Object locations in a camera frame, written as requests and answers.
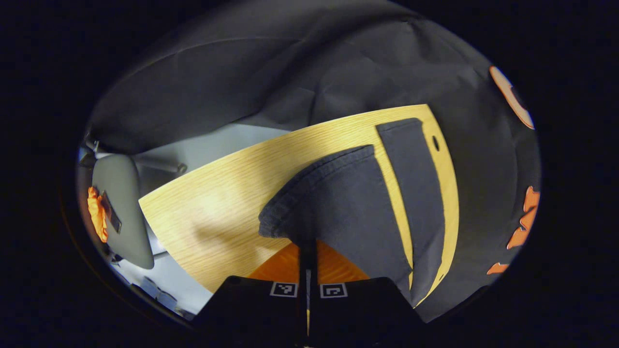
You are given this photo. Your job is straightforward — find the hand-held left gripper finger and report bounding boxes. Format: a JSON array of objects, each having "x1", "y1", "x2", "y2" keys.
[
  {"x1": 309, "y1": 239, "x2": 427, "y2": 341},
  {"x1": 192, "y1": 241, "x2": 309, "y2": 341}
]

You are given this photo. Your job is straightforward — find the dark blue jeans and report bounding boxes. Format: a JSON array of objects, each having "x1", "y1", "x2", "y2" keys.
[{"x1": 259, "y1": 117, "x2": 446, "y2": 308}]

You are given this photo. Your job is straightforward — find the grey office chair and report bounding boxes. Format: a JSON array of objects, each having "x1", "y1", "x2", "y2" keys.
[{"x1": 77, "y1": 140, "x2": 188, "y2": 270}]

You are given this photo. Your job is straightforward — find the orange cloth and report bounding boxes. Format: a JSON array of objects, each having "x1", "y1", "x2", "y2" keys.
[{"x1": 87, "y1": 186, "x2": 110, "y2": 243}]

